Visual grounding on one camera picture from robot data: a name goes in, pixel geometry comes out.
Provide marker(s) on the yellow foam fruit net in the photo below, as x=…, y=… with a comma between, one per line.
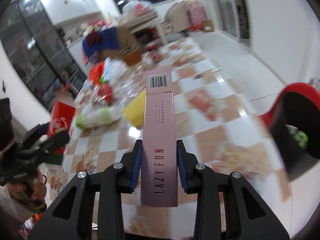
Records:
x=134, y=111

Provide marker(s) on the glass display cabinet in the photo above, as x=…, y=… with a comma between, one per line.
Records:
x=37, y=51

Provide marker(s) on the brown sleeved glass cup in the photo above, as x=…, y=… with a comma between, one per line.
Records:
x=131, y=55

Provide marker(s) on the orange plastic bag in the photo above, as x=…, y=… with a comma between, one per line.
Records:
x=96, y=72

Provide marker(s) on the left hand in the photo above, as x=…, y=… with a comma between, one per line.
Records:
x=31, y=193

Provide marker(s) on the pink plastic stool stack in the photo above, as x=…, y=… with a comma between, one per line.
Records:
x=197, y=13

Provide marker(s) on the blue cloth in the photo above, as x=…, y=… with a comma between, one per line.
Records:
x=100, y=40

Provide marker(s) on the white plastic shopping bag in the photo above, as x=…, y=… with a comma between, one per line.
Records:
x=137, y=7

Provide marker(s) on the green white drink bottle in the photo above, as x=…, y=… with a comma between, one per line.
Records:
x=99, y=117

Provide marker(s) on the clear plastic packaging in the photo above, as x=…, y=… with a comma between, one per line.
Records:
x=125, y=81

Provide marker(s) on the red green carton box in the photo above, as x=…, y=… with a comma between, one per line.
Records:
x=61, y=118

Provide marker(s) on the red cartoon drink can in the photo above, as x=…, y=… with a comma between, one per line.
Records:
x=152, y=48

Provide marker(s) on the beige dining chair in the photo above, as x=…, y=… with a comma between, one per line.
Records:
x=176, y=18

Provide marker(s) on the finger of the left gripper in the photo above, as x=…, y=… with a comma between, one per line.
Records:
x=56, y=142
x=35, y=133

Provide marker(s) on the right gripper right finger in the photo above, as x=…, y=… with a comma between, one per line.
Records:
x=228, y=207

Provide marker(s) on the green plastic wrapper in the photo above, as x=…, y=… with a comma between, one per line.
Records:
x=302, y=139

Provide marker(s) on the pink Lazy Fun box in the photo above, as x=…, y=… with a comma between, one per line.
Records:
x=159, y=158

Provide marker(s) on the cardboard box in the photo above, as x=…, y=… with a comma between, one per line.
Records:
x=125, y=38

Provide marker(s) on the red round foil lid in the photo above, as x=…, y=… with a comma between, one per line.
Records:
x=105, y=94

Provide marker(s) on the white side table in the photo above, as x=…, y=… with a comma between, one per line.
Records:
x=146, y=21

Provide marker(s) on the red plastic bucket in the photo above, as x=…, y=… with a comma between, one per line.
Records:
x=299, y=101

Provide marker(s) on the black trash bin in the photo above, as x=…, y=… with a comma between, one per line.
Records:
x=295, y=129

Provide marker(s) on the sliding glass door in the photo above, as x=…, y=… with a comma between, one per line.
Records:
x=233, y=19

